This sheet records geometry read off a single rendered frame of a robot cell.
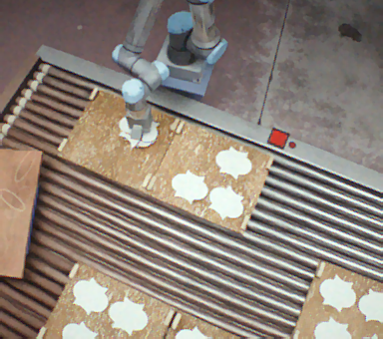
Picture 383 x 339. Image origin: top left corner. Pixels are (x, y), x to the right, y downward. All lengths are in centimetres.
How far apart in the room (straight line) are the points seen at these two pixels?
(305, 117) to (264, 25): 82
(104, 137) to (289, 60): 177
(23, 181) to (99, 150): 34
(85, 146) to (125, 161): 19
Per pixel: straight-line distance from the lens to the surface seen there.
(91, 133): 191
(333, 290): 173
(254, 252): 172
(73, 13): 365
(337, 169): 190
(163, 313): 167
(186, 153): 182
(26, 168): 181
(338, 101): 318
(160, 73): 161
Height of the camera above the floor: 260
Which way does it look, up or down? 64 degrees down
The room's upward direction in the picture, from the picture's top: 3 degrees counter-clockwise
